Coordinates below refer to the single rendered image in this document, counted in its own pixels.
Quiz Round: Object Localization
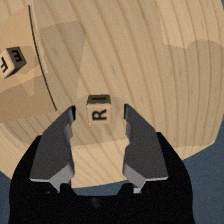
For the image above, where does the beige letter block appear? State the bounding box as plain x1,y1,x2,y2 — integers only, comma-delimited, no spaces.
86,94,111,125
0,46,27,80

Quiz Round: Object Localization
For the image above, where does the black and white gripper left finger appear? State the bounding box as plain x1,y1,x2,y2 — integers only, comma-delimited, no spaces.
8,105,76,224

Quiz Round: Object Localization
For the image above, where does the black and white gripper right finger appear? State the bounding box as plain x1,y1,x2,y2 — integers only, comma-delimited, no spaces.
122,103,195,224

